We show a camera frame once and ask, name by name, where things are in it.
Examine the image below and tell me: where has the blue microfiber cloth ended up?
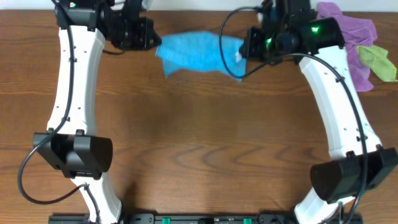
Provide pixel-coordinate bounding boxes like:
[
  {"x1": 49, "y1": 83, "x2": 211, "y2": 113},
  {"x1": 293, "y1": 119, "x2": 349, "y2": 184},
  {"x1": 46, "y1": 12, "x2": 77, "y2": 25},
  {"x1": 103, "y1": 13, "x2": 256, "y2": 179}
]
[{"x1": 155, "y1": 31, "x2": 247, "y2": 81}]

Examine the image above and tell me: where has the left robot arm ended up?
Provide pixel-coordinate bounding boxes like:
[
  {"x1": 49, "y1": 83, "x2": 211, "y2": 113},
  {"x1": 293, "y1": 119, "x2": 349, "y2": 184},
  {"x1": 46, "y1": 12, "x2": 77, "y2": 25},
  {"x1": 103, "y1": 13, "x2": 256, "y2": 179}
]
[{"x1": 34, "y1": 1, "x2": 161, "y2": 223}]

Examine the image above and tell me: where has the purple microfiber cloth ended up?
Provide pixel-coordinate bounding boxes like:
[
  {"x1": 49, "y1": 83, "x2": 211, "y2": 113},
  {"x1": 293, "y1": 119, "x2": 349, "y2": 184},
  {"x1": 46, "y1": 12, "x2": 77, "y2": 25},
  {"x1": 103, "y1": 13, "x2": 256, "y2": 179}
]
[{"x1": 317, "y1": 2, "x2": 377, "y2": 92}]

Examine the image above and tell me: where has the green microfiber cloth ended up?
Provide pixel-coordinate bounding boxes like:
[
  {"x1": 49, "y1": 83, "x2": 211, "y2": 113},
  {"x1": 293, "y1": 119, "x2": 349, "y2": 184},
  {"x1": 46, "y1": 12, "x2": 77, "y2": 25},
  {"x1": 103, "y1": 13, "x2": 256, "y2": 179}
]
[{"x1": 356, "y1": 45, "x2": 397, "y2": 82}]

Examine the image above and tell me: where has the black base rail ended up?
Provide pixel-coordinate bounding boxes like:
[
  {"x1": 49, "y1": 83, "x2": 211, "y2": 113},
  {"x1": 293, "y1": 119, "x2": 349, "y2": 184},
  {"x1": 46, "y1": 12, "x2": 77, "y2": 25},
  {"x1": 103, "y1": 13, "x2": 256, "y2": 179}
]
[{"x1": 48, "y1": 213, "x2": 364, "y2": 224}]

